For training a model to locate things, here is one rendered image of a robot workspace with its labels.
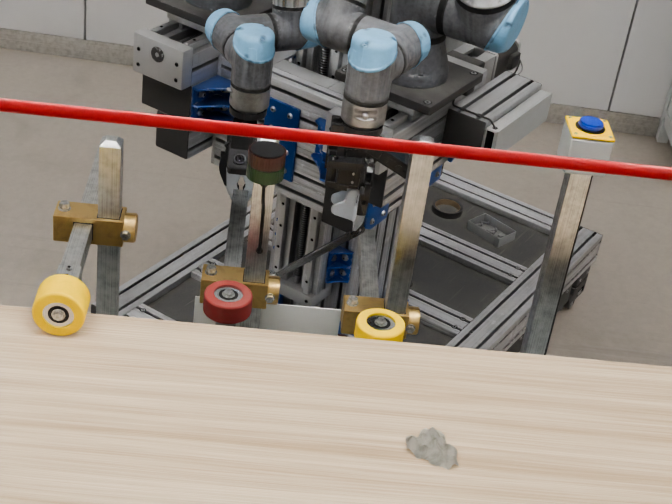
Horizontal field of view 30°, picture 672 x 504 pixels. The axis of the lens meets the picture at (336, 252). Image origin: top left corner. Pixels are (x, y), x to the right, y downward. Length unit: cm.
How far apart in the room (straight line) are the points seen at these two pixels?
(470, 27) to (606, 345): 153
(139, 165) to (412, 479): 261
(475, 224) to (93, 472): 212
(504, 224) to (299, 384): 187
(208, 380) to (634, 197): 283
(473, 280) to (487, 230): 25
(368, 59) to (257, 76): 35
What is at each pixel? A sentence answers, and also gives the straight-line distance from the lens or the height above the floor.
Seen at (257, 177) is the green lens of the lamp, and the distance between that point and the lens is 198.
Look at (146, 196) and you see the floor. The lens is 405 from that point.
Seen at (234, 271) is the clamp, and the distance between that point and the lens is 217.
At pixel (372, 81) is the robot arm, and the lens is 203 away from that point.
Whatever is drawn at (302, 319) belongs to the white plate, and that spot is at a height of 77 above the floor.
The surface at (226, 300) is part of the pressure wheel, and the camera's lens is 204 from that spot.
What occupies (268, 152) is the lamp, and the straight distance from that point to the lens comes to 197.
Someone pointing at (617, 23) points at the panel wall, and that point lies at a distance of 476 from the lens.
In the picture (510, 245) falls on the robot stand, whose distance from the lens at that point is 365.
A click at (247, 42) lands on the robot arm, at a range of 229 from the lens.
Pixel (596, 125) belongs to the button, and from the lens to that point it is 204.
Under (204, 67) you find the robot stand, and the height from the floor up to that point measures 94.
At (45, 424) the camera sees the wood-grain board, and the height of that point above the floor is 90.
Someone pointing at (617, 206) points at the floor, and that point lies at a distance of 442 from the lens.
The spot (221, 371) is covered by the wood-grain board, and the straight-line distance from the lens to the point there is 191.
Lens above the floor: 210
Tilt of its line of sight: 33 degrees down
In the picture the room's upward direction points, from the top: 8 degrees clockwise
